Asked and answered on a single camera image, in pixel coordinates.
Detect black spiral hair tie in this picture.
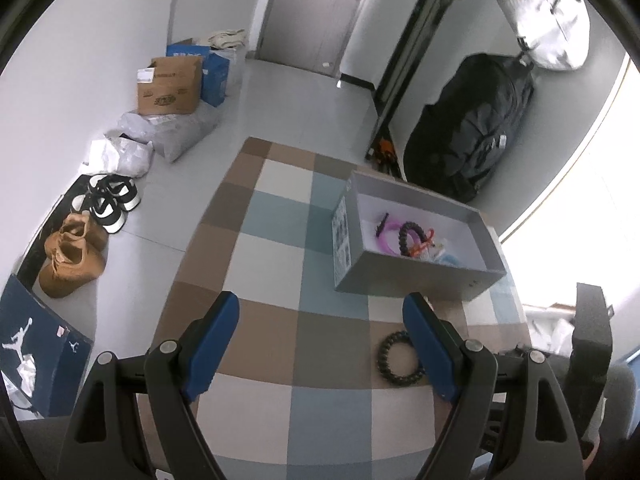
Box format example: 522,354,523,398
376,329,428,387

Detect white hanging bag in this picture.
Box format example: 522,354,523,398
497,0,590,72

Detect black beaded bracelet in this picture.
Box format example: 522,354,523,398
397,220,426,257

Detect brown cardboard box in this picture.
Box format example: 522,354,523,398
137,55,202,116

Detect blue jordan shoe box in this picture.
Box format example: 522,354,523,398
0,275,92,417

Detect black coat stand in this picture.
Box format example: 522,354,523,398
364,0,456,160

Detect blue cardboard box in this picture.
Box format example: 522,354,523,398
166,42,230,107

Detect purple ring bracelet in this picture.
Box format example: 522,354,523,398
373,212,409,256

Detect clear red keychain charm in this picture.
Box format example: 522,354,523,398
407,229,446,261

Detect black white sandals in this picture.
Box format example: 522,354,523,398
72,174,141,235

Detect black backpack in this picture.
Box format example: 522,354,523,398
402,53,535,203

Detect grey plastic parcel bag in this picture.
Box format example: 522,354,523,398
117,101,220,162

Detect grey door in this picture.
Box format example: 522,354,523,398
256,0,362,77

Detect grey open storage box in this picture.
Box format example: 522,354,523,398
331,171,506,301

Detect checkered table cloth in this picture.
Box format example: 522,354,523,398
136,135,534,480

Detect cream tote bag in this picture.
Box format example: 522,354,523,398
205,29,246,50

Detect brown boots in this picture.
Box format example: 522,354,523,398
38,212,108,299

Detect white plastic bag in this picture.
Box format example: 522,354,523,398
79,136,153,179

